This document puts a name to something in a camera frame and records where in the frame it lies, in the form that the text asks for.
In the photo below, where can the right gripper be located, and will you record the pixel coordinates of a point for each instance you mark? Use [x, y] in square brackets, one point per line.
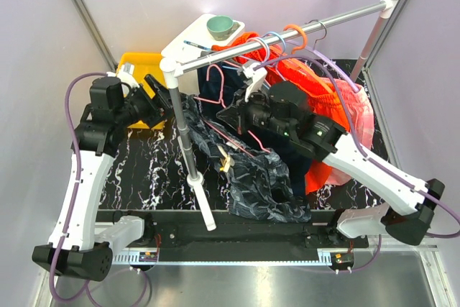
[236, 115]

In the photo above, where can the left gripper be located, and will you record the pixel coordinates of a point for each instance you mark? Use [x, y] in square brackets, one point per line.
[161, 106]

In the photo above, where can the dark patterned shorts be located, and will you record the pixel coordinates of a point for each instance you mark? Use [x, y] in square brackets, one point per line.
[260, 187]

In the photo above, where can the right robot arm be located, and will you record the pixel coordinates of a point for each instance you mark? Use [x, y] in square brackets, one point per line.
[410, 202]

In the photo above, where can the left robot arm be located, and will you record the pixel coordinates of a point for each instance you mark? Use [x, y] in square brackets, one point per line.
[74, 249]

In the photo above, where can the navy blue shorts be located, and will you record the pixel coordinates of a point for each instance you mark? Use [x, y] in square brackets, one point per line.
[297, 164]

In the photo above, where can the orange knit shorts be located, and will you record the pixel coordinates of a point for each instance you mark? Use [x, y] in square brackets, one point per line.
[322, 97]

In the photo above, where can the orange plastic hanger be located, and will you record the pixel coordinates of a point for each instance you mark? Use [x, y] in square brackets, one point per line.
[295, 32]

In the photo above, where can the lilac plastic hanger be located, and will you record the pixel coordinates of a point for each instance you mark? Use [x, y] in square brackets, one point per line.
[314, 66]

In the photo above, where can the pink mesh shorts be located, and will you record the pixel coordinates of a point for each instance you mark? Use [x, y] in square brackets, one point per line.
[362, 116]

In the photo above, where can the white and steel clothes rack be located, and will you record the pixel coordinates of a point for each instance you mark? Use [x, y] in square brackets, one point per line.
[172, 71]

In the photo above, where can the yellow plastic tray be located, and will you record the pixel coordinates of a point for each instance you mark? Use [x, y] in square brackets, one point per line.
[144, 63]

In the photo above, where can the blue pen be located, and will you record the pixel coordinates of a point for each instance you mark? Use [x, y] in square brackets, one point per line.
[192, 44]

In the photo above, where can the green ceramic cup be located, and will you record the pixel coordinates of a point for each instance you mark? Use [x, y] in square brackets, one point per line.
[221, 27]

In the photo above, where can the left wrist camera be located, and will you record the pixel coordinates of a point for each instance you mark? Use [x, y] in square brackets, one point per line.
[125, 74]

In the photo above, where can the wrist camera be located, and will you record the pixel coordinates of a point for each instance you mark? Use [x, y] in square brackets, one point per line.
[253, 76]
[125, 74]

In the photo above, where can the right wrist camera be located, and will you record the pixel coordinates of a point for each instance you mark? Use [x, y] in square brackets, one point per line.
[253, 76]

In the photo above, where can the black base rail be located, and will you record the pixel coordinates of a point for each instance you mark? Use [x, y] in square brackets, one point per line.
[184, 239]

